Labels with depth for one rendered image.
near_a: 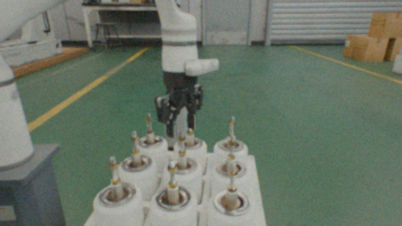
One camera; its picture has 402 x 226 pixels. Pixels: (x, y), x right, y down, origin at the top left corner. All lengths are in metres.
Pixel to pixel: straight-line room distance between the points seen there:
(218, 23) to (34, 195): 5.02
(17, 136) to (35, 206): 0.16
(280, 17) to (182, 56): 5.14
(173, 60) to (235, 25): 4.98
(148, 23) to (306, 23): 3.16
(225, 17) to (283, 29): 1.18
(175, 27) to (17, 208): 0.50
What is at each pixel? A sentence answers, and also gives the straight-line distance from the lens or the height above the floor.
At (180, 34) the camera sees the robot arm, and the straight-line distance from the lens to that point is 0.51.
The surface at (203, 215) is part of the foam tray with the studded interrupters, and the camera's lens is 0.62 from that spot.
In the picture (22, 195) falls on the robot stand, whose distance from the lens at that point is 0.68.
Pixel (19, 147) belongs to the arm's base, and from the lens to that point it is 0.67.
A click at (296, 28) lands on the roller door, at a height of 0.32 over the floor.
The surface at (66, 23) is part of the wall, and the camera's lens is 6.02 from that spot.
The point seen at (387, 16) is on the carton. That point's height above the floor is 0.55.
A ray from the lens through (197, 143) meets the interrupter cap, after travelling 0.75.
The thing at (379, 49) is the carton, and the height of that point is 0.15.
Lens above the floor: 0.60
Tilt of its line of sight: 21 degrees down
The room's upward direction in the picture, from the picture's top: straight up
